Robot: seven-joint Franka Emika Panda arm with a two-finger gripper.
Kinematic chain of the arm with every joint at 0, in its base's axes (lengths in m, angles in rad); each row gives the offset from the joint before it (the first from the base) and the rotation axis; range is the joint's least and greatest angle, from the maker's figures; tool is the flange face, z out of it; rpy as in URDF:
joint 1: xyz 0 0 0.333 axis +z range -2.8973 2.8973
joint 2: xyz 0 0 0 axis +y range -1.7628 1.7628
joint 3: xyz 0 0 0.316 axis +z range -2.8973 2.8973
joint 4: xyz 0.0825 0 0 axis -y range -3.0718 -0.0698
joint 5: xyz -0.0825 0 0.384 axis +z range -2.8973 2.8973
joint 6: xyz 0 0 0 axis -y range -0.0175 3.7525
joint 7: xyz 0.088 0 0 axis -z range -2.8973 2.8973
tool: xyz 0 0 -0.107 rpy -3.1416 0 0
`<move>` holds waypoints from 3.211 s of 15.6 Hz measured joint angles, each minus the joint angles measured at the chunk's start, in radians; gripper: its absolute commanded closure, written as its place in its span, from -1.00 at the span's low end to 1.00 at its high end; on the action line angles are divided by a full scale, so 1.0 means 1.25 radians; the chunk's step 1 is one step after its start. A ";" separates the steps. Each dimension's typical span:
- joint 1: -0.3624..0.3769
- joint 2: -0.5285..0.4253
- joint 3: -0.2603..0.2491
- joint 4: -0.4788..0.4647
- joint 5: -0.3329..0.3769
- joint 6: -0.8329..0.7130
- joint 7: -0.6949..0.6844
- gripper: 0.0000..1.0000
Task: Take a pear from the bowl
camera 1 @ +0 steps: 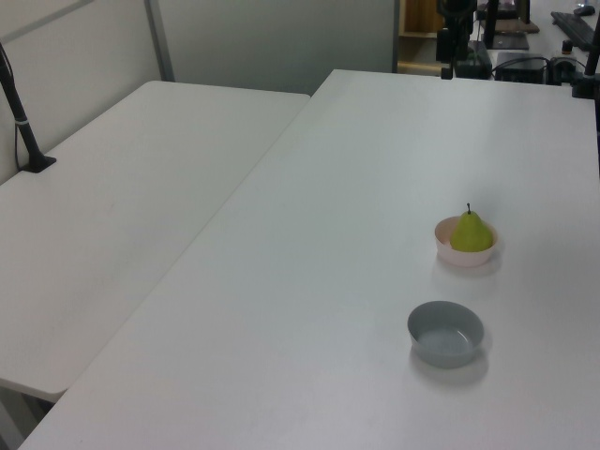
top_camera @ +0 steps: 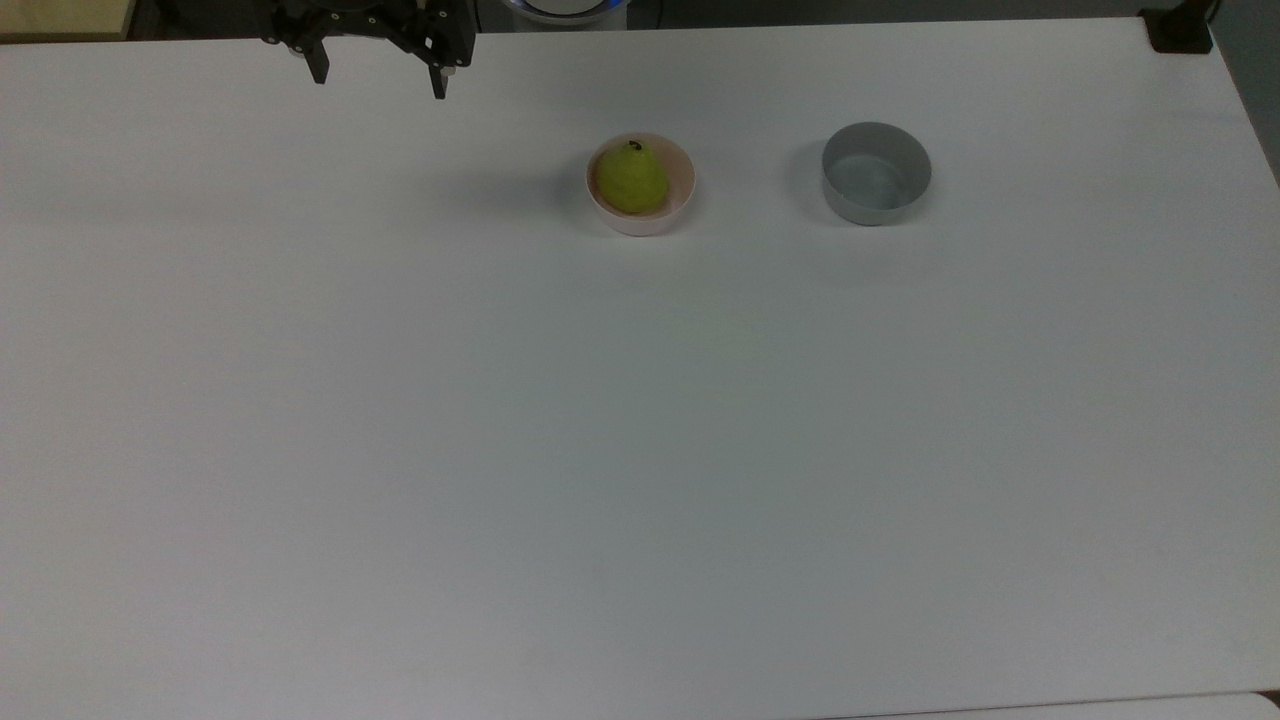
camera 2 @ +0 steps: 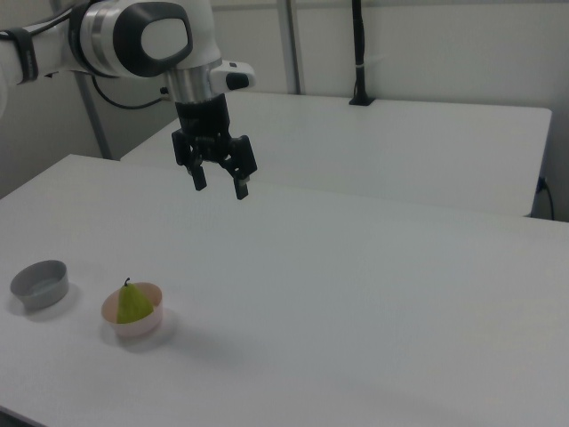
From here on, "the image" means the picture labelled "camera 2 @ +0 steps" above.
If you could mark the grey plastic bowl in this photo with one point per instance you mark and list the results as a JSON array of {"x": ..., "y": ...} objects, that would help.
[{"x": 44, "y": 298}]

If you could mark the grey metal corner partition post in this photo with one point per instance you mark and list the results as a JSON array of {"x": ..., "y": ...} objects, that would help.
[{"x": 95, "y": 124}]

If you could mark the green pear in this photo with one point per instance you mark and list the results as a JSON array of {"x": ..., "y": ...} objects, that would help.
[{"x": 133, "y": 304}]

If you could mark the pink plastic bowl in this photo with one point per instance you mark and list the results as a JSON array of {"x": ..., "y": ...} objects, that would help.
[{"x": 133, "y": 329}]

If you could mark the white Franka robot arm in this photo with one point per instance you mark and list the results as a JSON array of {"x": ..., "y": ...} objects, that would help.
[{"x": 133, "y": 35}]

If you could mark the white side table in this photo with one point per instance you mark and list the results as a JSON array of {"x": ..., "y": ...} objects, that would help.
[{"x": 400, "y": 147}]

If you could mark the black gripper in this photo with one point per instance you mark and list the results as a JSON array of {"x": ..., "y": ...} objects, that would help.
[{"x": 202, "y": 122}]

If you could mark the black clamped camera pole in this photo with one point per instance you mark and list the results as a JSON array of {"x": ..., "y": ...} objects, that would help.
[{"x": 359, "y": 44}]

